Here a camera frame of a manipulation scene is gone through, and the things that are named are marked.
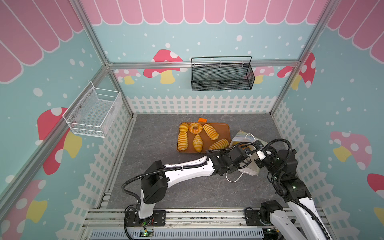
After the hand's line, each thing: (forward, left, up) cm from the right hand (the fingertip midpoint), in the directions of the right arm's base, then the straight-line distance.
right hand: (257, 145), depth 73 cm
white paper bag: (-6, -1, -14) cm, 15 cm away
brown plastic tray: (+29, +10, -23) cm, 39 cm away
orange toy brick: (+38, +25, -24) cm, 52 cm away
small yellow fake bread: (+15, +29, -21) cm, 39 cm away
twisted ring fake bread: (+27, +30, -23) cm, 46 cm away
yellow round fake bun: (+30, +39, -22) cm, 54 cm away
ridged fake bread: (+25, +20, -21) cm, 38 cm away
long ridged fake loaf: (+13, +15, -20) cm, 28 cm away
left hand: (-3, +12, -10) cm, 16 cm away
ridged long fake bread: (+15, +39, -22) cm, 47 cm away
